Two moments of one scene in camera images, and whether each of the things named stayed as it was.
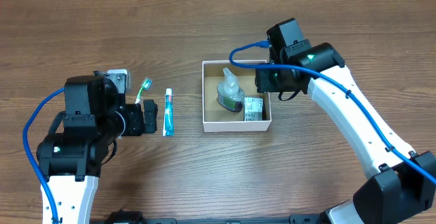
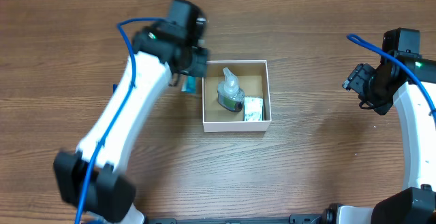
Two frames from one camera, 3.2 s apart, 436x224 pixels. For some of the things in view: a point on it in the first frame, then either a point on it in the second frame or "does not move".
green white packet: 253,108 does not move
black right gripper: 265,82 to 354,80
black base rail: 293,219 does not move
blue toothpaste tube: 169,124 to 189,84
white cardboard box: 217,118 does not move
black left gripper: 137,126 to 201,63
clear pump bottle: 229,94 does not move
